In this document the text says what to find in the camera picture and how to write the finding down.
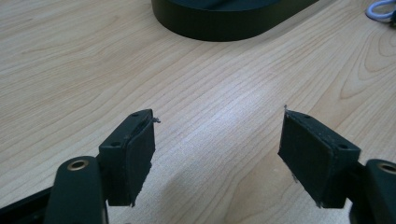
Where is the black and pink plush toy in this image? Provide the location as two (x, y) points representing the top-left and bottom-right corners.
(364, 0), (396, 24)

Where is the black hook stand with tray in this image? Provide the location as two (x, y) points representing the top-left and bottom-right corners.
(150, 0), (320, 43)

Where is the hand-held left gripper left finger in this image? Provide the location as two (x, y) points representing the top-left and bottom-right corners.
(98, 108), (157, 208)

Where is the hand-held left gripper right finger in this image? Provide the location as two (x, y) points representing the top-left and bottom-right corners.
(277, 105), (362, 210)

